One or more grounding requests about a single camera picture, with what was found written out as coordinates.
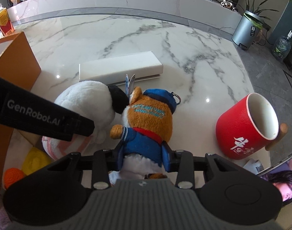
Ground cow figurine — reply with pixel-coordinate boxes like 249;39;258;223
220;0;235;9

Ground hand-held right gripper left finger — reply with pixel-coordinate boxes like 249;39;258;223
44;149;123;190

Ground white plush toy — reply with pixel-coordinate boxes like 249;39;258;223
42;80;129;160

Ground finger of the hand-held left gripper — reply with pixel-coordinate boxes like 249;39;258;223
62;114;95;142

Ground water jug with pump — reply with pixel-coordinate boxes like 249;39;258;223
272;30;292;60

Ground dog plush toy blue shirt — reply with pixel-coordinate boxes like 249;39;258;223
109;86;183;185

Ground orange juice carton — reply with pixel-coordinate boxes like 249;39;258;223
0;3;16;37

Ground red cup wooden handle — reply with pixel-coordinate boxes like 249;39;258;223
215;92;288;161

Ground white phone stand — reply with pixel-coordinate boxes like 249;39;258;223
243;159;265;175

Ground orange crochet ball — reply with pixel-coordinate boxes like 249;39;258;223
3;168;27;190

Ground grey metal bin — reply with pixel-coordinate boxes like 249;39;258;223
232;11;264;51

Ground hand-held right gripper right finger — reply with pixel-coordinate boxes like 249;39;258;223
161;141;240;189

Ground long white box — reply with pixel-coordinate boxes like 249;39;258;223
78;51;165;86

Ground yellow crochet ball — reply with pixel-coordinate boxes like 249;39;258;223
21;147;53;175

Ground orange cardboard box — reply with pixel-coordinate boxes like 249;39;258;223
0;31;42;192

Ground long-leaf green plant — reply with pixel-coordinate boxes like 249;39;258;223
239;0;280;32

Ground smartphone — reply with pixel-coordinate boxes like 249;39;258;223
258;153;292;202

